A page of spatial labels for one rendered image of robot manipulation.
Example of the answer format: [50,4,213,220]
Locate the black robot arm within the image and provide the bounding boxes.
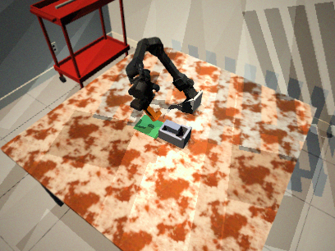
[126,36,199,100]

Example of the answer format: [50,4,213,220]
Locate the orange l-shaped part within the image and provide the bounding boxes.
[143,104,162,121]

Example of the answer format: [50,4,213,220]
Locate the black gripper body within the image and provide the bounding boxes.
[130,82,160,111]

